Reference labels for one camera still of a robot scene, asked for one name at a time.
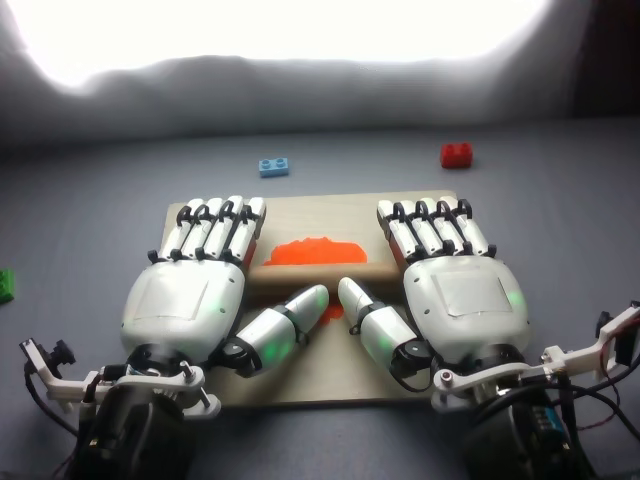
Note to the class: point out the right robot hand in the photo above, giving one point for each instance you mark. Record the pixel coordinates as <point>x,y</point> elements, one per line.
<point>465,295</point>

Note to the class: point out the green toy brick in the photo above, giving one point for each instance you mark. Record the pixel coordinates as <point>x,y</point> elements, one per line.
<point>6,286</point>

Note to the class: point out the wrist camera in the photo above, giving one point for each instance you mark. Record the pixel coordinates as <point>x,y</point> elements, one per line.
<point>629,350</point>
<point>59,354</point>

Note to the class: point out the blue toy brick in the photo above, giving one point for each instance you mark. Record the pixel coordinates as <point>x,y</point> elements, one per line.
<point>274,167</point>

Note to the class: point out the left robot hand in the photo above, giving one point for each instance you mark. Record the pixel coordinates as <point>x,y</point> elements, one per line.
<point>175,300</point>

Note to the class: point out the orange play dough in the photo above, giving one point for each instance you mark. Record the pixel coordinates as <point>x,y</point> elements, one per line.
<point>315,252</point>

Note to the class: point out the red toy brick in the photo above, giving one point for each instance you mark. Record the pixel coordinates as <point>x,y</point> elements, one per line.
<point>456,156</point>

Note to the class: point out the wooden cylinder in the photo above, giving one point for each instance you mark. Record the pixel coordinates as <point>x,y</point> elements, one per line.
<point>300,276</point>

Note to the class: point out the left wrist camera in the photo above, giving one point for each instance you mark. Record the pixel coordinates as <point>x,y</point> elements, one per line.
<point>59,354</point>

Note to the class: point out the grey table cloth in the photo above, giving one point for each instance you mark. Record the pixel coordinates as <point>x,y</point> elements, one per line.
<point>100,200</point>

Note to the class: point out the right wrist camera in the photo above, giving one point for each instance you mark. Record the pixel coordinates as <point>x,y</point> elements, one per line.
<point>629,350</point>

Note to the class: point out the light wooden board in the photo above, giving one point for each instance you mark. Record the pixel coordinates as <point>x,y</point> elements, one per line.
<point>320,215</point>

